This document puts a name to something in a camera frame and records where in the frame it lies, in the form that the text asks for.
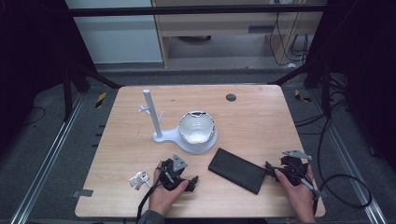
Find black metal stand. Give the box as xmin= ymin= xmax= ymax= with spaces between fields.
xmin=61 ymin=57 xmax=124 ymax=123
xmin=266 ymin=57 xmax=332 ymax=119

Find grey tape strip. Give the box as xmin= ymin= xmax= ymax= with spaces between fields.
xmin=71 ymin=188 xmax=94 ymax=199

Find wooden cabinet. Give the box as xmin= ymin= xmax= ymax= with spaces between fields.
xmin=150 ymin=0 xmax=329 ymax=68

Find black horizontal frame bar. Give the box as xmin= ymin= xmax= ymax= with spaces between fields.
xmin=66 ymin=3 xmax=327 ymax=18

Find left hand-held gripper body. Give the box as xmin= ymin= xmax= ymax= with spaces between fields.
xmin=157 ymin=153 xmax=191 ymax=191

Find yellow black striped tape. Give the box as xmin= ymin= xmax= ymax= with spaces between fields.
xmin=293 ymin=89 xmax=313 ymax=104
xmin=94 ymin=91 xmax=107 ymax=109

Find aluminium floor rail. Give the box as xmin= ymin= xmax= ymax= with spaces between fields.
xmin=309 ymin=90 xmax=389 ymax=224
xmin=8 ymin=91 xmax=86 ymax=224

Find person's left hand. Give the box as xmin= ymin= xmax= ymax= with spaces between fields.
xmin=148 ymin=160 xmax=190 ymax=217

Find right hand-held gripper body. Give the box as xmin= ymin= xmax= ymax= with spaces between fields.
xmin=279 ymin=149 xmax=314 ymax=188

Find black wallet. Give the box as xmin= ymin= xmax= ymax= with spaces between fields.
xmin=207 ymin=147 xmax=267 ymax=195

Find silver bunch of keys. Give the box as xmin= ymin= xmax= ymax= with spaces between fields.
xmin=128 ymin=171 xmax=152 ymax=191

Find white cabinet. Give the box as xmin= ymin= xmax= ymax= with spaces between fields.
xmin=64 ymin=0 xmax=164 ymax=65

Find white key stand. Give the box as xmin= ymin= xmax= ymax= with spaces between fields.
xmin=138 ymin=89 xmax=219 ymax=155

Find black curtain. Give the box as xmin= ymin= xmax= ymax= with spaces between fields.
xmin=0 ymin=0 xmax=98 ymax=157
xmin=303 ymin=0 xmax=396 ymax=172

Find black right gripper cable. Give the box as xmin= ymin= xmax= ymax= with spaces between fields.
xmin=299 ymin=116 xmax=374 ymax=216

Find person's right hand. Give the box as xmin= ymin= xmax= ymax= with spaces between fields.
xmin=274 ymin=163 xmax=317 ymax=224

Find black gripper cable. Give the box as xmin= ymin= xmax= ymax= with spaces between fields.
xmin=299 ymin=116 xmax=374 ymax=216
xmin=135 ymin=167 xmax=167 ymax=224

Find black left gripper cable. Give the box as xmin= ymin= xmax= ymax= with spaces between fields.
xmin=135 ymin=167 xmax=167 ymax=224

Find black hanging cables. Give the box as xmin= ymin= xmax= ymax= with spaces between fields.
xmin=268 ymin=11 xmax=310 ymax=68

